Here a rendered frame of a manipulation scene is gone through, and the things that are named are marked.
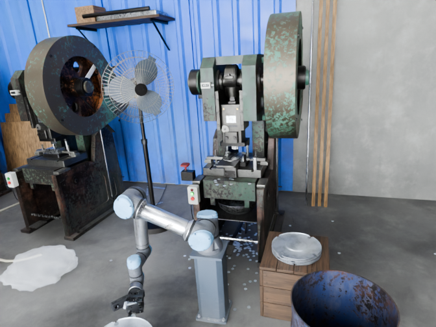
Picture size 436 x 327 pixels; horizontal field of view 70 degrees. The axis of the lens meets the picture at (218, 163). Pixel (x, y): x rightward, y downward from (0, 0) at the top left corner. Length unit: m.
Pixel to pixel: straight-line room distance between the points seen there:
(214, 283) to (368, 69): 2.48
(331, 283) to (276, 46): 1.29
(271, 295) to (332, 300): 0.37
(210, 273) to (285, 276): 0.42
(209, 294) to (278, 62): 1.38
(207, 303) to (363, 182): 2.29
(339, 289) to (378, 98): 2.20
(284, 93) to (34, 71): 1.82
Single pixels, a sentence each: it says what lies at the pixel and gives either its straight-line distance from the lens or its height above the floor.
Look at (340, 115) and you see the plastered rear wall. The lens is 3.45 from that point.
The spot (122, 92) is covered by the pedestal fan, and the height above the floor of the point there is 1.28.
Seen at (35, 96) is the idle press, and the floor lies 1.30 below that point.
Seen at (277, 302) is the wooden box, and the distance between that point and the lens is 1.99.
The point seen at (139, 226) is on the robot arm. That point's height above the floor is 0.60.
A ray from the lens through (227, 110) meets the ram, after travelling 2.27.
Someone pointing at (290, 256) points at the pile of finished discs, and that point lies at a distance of 1.89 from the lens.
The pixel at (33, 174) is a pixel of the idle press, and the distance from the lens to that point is 3.30.
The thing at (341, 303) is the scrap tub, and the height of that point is 0.30.
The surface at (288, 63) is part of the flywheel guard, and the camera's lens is 1.86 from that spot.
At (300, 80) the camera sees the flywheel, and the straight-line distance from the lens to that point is 2.18.
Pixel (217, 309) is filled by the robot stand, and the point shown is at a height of 0.09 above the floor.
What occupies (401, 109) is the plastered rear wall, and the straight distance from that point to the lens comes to 3.53.
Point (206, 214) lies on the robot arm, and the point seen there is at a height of 0.68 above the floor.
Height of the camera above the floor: 1.45
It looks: 18 degrees down
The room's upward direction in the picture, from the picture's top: 3 degrees counter-clockwise
